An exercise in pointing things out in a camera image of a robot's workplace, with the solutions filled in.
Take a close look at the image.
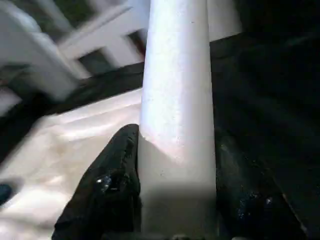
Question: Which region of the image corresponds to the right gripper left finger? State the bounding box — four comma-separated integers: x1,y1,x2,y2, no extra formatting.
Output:
51,123,143,240

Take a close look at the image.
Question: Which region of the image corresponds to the black plastic mat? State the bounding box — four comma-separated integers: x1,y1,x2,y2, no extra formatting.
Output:
0,0,320,240

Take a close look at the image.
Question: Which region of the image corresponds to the white plastic table top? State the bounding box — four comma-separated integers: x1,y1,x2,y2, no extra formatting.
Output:
0,87,145,240

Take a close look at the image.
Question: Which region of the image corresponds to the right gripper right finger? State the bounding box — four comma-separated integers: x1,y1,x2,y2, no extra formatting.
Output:
214,129,308,240

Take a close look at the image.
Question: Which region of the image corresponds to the white cabinet with glass doors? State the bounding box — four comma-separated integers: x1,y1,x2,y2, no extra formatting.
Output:
32,0,151,78

